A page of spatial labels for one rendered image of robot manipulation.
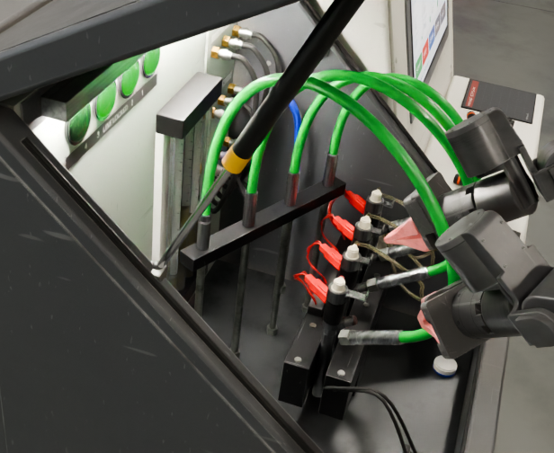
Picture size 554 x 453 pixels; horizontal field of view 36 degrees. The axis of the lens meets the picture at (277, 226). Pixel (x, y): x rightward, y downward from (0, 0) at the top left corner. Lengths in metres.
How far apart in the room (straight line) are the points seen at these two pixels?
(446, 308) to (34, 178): 0.43
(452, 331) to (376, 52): 0.60
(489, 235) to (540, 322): 0.09
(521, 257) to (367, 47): 0.65
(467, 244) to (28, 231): 0.41
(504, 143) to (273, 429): 0.40
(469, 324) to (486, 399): 0.41
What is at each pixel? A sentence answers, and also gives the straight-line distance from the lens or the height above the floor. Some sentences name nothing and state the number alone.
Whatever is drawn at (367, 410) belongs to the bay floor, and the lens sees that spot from 1.39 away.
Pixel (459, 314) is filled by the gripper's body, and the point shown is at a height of 1.28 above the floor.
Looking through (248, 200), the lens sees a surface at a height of 1.15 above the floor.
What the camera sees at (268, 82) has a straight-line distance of 1.00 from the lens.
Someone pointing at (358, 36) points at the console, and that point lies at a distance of 1.38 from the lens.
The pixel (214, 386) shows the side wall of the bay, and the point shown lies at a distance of 0.85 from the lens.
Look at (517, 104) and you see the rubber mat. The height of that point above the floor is 0.98.
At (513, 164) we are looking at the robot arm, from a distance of 0.99.
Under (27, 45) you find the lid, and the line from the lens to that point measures 0.70.
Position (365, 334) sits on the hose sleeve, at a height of 1.13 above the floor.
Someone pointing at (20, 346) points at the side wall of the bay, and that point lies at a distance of 0.94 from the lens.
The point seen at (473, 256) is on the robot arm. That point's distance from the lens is 0.81.
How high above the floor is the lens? 1.84
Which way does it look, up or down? 36 degrees down
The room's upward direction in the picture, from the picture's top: 8 degrees clockwise
